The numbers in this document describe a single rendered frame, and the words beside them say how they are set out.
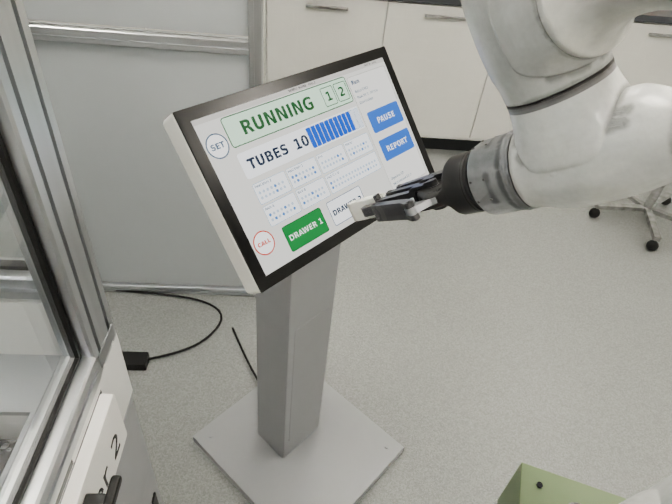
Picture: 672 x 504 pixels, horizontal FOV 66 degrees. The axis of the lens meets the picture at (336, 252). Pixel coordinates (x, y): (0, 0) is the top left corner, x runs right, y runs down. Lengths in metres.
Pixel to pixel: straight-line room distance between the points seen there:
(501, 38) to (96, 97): 1.47
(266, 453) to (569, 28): 1.49
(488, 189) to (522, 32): 0.18
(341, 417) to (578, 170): 1.40
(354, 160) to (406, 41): 2.04
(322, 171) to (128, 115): 0.98
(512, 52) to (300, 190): 0.51
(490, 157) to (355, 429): 1.32
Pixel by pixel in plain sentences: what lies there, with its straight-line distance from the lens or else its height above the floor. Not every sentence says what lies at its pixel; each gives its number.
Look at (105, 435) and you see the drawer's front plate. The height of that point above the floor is 0.91.
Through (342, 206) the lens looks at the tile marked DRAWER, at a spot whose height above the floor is 1.01.
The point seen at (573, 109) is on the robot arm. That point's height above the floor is 1.38.
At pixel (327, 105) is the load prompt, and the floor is 1.14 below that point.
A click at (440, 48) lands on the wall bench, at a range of 3.06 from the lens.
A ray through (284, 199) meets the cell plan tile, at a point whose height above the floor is 1.05.
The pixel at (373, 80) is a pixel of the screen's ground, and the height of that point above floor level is 1.15.
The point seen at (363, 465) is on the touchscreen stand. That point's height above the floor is 0.03.
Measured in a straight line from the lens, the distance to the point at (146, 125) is 1.81.
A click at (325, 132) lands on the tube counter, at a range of 0.98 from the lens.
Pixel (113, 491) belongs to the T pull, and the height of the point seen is 0.91.
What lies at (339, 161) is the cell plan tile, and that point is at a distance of 0.99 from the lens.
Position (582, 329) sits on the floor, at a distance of 2.44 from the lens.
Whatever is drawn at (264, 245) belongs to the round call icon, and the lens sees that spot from 0.86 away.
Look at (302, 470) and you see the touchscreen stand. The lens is 1.70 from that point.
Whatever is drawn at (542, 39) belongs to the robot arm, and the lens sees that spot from 0.48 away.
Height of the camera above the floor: 1.56
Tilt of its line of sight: 40 degrees down
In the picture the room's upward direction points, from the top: 7 degrees clockwise
